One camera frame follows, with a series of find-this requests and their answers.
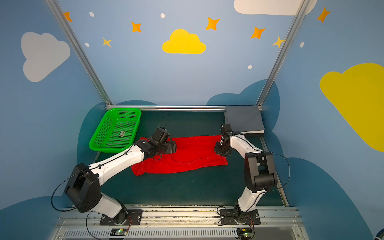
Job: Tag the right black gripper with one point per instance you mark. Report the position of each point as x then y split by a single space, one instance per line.
222 150

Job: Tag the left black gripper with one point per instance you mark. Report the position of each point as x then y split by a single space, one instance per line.
170 146

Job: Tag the red t shirt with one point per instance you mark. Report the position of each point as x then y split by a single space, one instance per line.
192 153

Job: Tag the green plastic mesh basket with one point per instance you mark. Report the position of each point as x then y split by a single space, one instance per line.
106 137

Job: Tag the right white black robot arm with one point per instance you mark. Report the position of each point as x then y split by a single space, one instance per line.
260 176

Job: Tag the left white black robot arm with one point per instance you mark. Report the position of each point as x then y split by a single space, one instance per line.
84 185

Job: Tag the folded grey t shirt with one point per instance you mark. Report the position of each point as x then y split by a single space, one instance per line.
244 118

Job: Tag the folded white t shirt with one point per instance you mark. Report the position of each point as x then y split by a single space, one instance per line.
253 132

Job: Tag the small label in basket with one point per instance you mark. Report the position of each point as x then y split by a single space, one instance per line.
122 134

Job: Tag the right green circuit board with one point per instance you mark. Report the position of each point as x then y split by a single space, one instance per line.
244 233

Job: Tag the green circuit board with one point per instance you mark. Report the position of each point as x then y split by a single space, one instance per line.
244 233
119 232

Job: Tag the left green circuit board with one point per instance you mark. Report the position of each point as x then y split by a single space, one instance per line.
119 232

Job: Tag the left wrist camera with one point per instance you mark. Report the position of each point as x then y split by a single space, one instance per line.
161 135

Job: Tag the rear aluminium frame bar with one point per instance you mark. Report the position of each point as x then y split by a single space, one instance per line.
171 108

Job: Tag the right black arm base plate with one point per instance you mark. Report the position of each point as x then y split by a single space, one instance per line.
236 217

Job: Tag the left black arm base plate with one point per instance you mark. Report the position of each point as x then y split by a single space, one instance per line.
135 216

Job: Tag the aluminium mounting rail bench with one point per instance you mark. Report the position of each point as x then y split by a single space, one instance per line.
182 223

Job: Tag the left aluminium frame post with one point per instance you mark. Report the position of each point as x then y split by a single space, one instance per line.
64 24

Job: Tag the aluminium frame post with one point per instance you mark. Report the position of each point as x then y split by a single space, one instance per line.
64 24
304 8

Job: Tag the right aluminium frame post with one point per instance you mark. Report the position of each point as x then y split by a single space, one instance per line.
304 8

